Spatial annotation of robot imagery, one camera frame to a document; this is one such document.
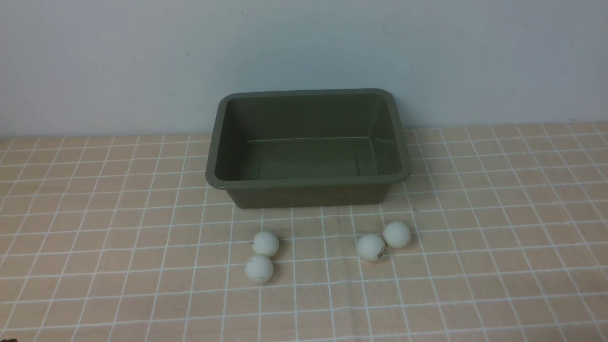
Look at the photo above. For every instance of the white ping-pong ball with logo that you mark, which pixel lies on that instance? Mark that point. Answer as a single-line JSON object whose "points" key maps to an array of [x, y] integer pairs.
{"points": [[370, 247]]}

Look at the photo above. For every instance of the olive green plastic bin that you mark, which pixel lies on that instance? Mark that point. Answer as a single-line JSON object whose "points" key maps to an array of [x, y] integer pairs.
{"points": [[308, 148]]}

